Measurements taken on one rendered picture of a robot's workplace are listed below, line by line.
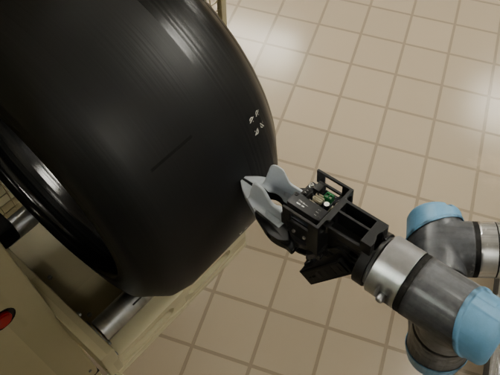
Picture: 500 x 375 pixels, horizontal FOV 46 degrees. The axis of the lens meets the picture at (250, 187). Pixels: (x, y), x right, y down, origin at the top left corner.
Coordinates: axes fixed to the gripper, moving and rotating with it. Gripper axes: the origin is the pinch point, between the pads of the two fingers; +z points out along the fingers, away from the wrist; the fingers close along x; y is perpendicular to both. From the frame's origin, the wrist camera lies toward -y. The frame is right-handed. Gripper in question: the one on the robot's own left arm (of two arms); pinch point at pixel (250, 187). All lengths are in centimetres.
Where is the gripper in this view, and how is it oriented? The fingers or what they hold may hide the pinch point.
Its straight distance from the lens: 79.4
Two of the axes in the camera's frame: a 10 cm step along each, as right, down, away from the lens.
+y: -0.7, -6.0, -8.0
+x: -6.5, 6.3, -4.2
